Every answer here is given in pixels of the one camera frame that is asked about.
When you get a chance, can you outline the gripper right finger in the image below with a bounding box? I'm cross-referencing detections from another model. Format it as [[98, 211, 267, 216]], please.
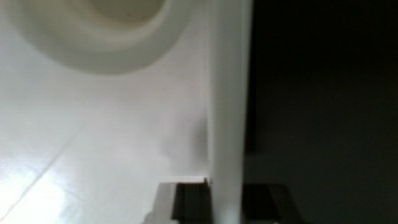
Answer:
[[242, 183, 306, 224]]

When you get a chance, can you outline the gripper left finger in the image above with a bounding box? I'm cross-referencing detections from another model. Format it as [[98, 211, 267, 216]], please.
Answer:
[[143, 182, 212, 224]]

